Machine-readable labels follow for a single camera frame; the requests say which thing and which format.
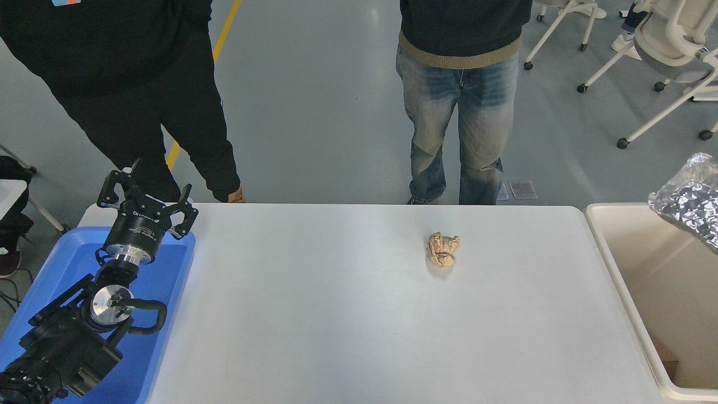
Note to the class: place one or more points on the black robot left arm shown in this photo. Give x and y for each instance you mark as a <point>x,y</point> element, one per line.
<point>67,336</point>

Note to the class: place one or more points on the silver foil tray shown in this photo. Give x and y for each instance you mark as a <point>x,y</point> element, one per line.
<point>693,205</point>

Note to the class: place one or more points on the person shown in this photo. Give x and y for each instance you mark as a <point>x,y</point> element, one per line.
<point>627,42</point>
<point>12,224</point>
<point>112,67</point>
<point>460,84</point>

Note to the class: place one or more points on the blue plastic tray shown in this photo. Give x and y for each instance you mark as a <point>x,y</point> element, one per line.
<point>168,269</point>

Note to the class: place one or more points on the small white side table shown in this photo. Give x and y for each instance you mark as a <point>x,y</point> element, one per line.
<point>10,193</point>

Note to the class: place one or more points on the large pale bin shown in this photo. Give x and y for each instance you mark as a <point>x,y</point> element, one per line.
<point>662,280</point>

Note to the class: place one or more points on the clear plastic sheet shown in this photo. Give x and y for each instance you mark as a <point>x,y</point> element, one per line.
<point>523,189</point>
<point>502,192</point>

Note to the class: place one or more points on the crumpled tan paper ball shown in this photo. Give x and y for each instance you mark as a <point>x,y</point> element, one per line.
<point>443,248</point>

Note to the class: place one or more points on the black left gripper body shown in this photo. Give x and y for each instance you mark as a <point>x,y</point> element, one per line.
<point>139,227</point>

